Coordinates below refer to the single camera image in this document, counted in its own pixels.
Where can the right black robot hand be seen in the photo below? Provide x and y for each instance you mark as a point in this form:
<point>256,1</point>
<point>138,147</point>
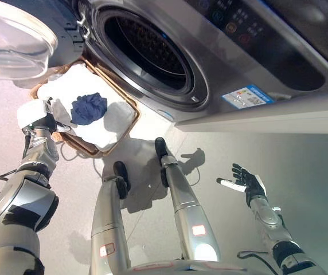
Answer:
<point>254,186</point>

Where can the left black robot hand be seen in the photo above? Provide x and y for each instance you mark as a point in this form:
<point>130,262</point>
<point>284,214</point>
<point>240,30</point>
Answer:
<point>32,114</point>

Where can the dark blue garment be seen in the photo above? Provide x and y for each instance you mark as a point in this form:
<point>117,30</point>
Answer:
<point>89,109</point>

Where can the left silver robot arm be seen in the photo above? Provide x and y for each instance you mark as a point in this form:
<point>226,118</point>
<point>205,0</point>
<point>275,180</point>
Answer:
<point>20,200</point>

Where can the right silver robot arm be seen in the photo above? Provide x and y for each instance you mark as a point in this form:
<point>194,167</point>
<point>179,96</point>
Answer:
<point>270,223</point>

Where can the white cloth basket liner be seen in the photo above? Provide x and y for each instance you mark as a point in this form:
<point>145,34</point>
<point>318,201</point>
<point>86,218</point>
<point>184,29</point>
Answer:
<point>112,126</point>

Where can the brown wicker laundry basket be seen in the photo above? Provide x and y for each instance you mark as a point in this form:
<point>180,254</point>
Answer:
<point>132,114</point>

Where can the silver front-load washing machine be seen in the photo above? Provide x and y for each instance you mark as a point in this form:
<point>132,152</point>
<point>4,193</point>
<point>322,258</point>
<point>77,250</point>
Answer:
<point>210,57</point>

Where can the right silver robot leg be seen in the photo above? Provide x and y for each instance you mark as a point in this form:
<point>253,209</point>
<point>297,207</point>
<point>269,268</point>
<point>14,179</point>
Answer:
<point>187,206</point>

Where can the silver robot leg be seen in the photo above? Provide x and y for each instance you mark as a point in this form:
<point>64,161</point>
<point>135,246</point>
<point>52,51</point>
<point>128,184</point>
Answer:
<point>106,217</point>
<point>187,206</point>

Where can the round washer door glass bowl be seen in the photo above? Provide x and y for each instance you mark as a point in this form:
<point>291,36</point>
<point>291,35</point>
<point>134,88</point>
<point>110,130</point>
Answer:
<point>15,43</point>

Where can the blue energy label sticker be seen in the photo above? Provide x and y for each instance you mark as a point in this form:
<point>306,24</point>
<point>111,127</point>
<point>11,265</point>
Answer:
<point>247,96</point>

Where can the metal washer door hinge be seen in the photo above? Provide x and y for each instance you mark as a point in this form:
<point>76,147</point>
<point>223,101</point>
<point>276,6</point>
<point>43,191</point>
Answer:
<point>83,27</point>

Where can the left silver robot leg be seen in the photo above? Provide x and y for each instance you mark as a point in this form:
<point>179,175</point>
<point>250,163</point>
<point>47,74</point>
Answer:
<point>106,217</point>

